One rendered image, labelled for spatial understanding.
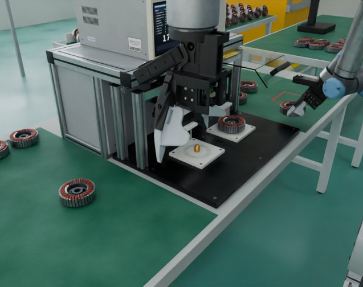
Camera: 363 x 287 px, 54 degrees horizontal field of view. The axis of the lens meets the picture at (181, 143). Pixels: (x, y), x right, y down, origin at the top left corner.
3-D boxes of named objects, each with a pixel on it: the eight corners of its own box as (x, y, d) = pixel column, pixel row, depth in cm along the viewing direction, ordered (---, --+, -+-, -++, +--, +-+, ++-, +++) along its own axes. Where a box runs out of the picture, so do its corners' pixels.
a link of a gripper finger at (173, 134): (174, 169, 52) (194, 110, 52) (143, 158, 55) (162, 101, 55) (184, 171, 55) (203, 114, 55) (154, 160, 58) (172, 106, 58)
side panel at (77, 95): (112, 156, 136) (103, 75, 120) (106, 160, 134) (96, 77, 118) (68, 135, 151) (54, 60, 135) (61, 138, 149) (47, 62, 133)
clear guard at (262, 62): (294, 72, 144) (297, 57, 141) (267, 88, 127) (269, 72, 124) (225, 57, 161) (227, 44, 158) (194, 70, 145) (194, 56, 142)
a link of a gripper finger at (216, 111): (227, 135, 65) (215, 106, 57) (199, 127, 68) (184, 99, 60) (235, 122, 66) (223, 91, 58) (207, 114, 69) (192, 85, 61)
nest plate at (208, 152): (224, 152, 134) (224, 149, 134) (201, 169, 124) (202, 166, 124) (192, 140, 143) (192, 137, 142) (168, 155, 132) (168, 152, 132)
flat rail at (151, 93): (239, 60, 156) (239, 53, 155) (139, 103, 114) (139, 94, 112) (236, 59, 157) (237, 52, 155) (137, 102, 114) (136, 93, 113)
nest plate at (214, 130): (255, 129, 151) (256, 126, 150) (237, 142, 141) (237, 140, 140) (225, 119, 159) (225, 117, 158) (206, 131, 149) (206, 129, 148)
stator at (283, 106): (309, 111, 160) (310, 103, 158) (300, 119, 152) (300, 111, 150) (285, 106, 166) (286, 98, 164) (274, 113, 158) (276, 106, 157)
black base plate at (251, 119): (299, 132, 153) (300, 128, 151) (216, 209, 109) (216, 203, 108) (208, 106, 178) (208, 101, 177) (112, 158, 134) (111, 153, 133)
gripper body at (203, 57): (206, 120, 52) (209, 36, 46) (159, 107, 57) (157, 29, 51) (230, 103, 58) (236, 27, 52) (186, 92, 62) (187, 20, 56)
